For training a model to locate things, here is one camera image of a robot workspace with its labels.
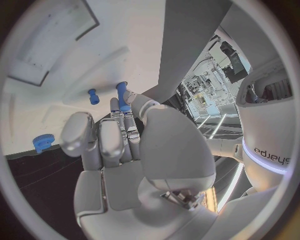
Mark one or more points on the white task board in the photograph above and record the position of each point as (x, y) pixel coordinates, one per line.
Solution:
(70, 75)

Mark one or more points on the long blue peg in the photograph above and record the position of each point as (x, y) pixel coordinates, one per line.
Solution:
(122, 97)

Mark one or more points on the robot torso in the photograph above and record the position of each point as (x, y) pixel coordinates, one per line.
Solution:
(264, 127)

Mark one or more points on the short blue peg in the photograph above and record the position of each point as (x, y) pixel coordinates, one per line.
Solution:
(93, 97)

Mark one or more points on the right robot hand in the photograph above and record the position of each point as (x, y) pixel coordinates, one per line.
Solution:
(164, 153)

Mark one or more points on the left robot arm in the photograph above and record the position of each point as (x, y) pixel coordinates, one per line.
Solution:
(225, 148)

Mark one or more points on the blue gear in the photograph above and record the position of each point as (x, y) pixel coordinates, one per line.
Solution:
(43, 142)

